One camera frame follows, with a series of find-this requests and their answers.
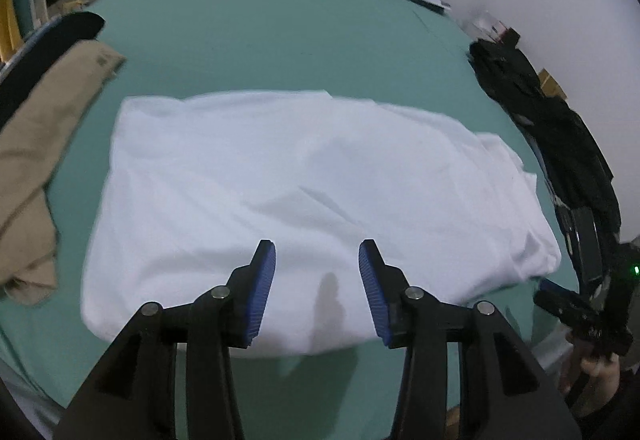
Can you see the beige garment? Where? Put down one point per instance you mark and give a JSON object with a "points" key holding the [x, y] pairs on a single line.
{"points": [[45, 119]]}

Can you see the black smartphone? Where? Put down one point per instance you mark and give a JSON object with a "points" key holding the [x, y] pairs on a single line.
{"points": [[587, 245]]}

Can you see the black clothes pile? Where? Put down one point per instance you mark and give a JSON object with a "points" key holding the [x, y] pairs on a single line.
{"points": [[555, 129]]}

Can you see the black folded garment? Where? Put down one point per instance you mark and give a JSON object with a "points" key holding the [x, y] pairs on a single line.
{"points": [[45, 49]]}

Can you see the white hooded jacket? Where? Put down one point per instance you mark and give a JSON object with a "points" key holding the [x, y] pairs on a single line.
{"points": [[300, 169]]}

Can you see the person's right hand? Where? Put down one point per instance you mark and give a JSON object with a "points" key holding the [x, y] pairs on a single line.
{"points": [[600, 370]]}

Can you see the green-sheeted bed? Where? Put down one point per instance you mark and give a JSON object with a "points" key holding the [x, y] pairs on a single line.
{"points": [[275, 44]]}

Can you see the gold curtain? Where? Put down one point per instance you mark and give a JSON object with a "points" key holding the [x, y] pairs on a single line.
{"points": [[9, 29]]}

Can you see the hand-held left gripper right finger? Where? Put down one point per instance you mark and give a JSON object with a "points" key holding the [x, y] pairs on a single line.
{"points": [[372, 290]]}

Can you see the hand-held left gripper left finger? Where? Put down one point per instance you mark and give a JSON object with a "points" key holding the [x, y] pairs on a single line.
{"points": [[260, 290]]}

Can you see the cardboard box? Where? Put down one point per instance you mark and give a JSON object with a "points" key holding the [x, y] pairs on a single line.
{"points": [[552, 84]]}

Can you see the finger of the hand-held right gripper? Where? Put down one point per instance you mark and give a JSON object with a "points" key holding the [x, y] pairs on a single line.
{"points": [[565, 305]]}

